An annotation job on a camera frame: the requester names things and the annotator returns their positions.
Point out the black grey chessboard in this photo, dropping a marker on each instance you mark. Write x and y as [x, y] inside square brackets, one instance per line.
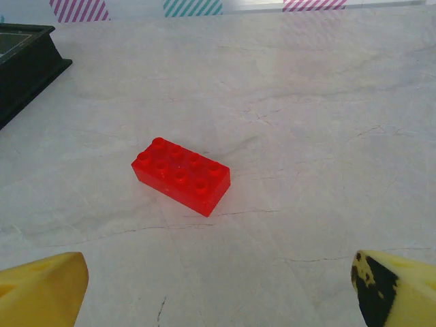
[24, 71]

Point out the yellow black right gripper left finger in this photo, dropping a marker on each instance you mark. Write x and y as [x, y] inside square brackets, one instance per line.
[41, 293]

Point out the small red toy brick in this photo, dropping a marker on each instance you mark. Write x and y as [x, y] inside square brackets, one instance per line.
[184, 180]

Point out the stained yellow right gripper right finger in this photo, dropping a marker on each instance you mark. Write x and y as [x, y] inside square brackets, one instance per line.
[408, 296]

